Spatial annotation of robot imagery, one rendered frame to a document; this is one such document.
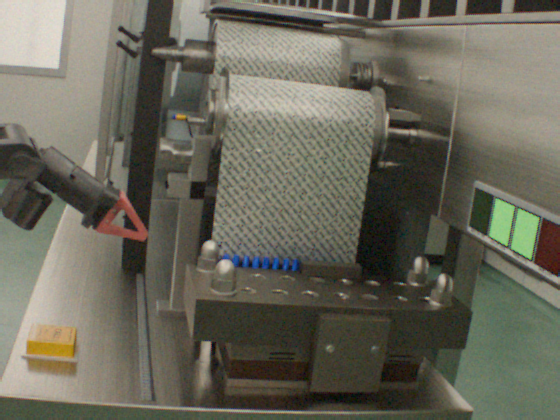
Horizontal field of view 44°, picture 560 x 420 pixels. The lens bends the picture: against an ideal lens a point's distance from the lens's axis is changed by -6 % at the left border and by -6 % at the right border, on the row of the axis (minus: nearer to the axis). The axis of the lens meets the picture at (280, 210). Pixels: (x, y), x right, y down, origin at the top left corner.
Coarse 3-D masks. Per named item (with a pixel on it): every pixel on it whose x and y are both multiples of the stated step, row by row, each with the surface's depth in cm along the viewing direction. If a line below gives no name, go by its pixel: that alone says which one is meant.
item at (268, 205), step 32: (224, 160) 110; (256, 160) 111; (288, 160) 112; (320, 160) 113; (224, 192) 111; (256, 192) 112; (288, 192) 113; (320, 192) 114; (352, 192) 115; (224, 224) 113; (256, 224) 114; (288, 224) 115; (320, 224) 116; (352, 224) 117; (288, 256) 116; (320, 256) 117; (352, 256) 118
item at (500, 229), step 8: (496, 200) 90; (496, 208) 90; (504, 208) 88; (512, 208) 86; (496, 216) 90; (504, 216) 88; (512, 216) 86; (496, 224) 90; (504, 224) 88; (496, 232) 90; (504, 232) 88; (496, 240) 90; (504, 240) 88
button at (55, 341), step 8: (32, 328) 101; (40, 328) 102; (48, 328) 102; (56, 328) 103; (64, 328) 103; (72, 328) 104; (32, 336) 99; (40, 336) 99; (48, 336) 100; (56, 336) 100; (64, 336) 101; (72, 336) 101; (32, 344) 97; (40, 344) 97; (48, 344) 98; (56, 344) 98; (64, 344) 98; (72, 344) 99; (32, 352) 97; (40, 352) 98; (48, 352) 98; (56, 352) 98; (64, 352) 98; (72, 352) 99
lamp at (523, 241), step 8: (520, 216) 84; (528, 216) 82; (520, 224) 84; (528, 224) 82; (536, 224) 81; (520, 232) 84; (528, 232) 82; (512, 240) 86; (520, 240) 84; (528, 240) 82; (512, 248) 85; (520, 248) 84; (528, 248) 82; (528, 256) 82
